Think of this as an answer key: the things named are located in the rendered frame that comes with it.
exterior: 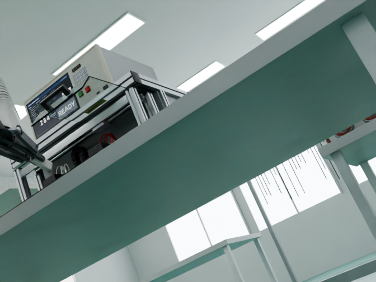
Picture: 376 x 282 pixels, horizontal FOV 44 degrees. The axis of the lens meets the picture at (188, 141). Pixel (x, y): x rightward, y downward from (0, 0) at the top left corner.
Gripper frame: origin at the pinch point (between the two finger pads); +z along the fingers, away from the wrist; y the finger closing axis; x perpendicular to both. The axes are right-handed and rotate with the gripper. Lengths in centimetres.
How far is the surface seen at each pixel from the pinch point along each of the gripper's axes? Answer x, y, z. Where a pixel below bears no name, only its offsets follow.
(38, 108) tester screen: 51, -27, 10
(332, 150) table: 56, 53, 121
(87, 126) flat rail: 31.6, -4.0, 18.0
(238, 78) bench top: -12, 66, 3
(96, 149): 18.8, 0.3, 19.8
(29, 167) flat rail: 31, -37, 18
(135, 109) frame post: 27.2, 17.9, 20.5
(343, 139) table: 58, 60, 120
